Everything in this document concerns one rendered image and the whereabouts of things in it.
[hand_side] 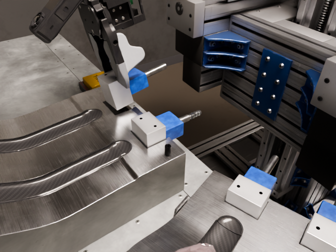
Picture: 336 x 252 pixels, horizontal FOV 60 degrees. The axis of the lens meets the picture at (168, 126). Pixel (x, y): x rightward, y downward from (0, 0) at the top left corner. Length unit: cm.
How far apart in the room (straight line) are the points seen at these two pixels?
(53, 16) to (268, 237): 42
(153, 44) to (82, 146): 206
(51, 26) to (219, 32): 51
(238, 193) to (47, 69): 69
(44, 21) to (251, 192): 37
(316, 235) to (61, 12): 45
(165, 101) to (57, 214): 181
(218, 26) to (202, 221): 57
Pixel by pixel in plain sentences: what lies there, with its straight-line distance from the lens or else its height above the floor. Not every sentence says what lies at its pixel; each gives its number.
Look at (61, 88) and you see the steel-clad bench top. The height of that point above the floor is 80.
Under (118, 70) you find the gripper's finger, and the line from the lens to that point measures 49.
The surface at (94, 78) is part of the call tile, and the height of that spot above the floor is 84.
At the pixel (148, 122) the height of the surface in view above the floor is 92.
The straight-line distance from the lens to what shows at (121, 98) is 53.
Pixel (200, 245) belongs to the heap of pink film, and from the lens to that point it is 38.
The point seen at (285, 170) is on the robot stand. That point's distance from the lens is 108.
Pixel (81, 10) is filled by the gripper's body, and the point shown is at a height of 106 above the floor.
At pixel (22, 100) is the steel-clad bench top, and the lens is 82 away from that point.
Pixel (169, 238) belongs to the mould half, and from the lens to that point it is 39.
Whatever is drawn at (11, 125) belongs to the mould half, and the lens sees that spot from 58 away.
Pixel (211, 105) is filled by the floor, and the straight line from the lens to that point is 214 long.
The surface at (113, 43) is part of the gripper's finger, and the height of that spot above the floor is 103.
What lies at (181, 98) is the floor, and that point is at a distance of 220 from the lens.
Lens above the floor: 120
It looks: 39 degrees down
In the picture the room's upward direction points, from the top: straight up
